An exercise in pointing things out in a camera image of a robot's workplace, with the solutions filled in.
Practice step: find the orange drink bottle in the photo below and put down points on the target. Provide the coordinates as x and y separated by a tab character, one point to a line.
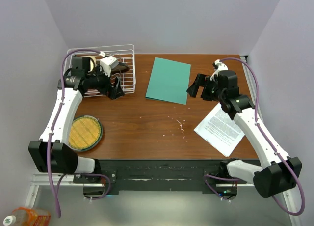
28	217

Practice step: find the dark brown oval plate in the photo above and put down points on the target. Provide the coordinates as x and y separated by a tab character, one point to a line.
120	68

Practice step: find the white wire dish rack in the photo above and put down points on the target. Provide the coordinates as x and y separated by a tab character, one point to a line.
125	55

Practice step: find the teal paper folder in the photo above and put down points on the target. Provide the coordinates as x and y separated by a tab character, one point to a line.
169	81

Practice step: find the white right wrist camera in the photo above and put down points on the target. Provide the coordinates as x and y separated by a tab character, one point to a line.
218	66

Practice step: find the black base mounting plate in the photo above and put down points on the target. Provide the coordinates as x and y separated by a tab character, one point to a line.
160	175

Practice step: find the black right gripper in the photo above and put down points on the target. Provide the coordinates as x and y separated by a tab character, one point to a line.
200	80

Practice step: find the cream square dish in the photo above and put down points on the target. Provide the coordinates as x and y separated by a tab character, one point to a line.
92	62

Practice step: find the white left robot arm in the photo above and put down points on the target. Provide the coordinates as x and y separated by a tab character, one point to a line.
51	153

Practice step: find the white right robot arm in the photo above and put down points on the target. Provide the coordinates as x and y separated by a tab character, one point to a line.
277	172

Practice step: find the printed white paper sheet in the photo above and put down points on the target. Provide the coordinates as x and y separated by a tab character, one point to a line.
220	131

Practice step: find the round green yellow plate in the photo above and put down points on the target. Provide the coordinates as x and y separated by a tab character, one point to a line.
85	133

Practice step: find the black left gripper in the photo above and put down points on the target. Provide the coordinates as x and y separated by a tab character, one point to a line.
116	91

